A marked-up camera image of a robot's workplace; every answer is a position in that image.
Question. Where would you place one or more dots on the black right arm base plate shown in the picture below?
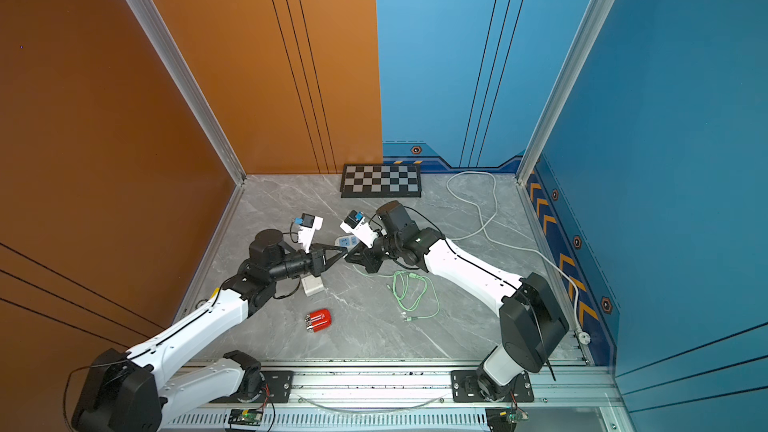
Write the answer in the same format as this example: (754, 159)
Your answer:
(472, 386)

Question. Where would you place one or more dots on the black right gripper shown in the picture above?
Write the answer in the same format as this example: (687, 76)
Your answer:
(368, 261)

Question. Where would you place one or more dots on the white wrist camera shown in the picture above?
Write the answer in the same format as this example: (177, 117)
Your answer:
(308, 225)
(357, 224)

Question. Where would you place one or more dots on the aluminium corner post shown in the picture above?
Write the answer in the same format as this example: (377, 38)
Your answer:
(583, 41)
(165, 46)

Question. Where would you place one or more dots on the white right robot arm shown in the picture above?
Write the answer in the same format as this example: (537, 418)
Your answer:
(532, 322)

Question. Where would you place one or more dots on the green circuit board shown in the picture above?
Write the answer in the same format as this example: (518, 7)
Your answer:
(245, 417)
(508, 418)

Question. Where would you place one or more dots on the green circuit board right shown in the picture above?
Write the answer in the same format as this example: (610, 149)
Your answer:
(508, 418)

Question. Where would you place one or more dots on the aluminium front rail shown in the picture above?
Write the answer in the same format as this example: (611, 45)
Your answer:
(402, 395)

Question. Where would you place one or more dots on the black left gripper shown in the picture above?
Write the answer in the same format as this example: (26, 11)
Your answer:
(318, 258)

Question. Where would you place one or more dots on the black grey checkerboard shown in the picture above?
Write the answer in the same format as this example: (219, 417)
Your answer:
(381, 181)

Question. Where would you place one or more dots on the red electric shaver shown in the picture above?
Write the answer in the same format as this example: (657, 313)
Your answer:
(318, 320)

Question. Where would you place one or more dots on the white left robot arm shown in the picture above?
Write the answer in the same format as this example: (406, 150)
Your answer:
(139, 389)

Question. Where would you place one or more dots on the white usb charger adapter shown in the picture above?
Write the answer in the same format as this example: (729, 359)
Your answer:
(312, 285)

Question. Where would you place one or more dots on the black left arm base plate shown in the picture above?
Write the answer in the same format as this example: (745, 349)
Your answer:
(275, 384)

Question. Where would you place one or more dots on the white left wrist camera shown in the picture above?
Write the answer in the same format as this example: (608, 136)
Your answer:
(308, 225)

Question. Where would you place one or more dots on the white blue power strip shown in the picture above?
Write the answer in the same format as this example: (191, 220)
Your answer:
(347, 241)

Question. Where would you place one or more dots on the green circuit board left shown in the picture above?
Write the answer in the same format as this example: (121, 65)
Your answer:
(245, 417)

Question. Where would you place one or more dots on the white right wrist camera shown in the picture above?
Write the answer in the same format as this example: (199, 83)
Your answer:
(357, 224)

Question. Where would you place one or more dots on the aluminium corner post left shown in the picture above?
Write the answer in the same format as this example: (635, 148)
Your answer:
(165, 46)

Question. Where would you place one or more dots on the aluminium corner post right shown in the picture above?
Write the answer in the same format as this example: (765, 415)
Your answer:
(583, 41)

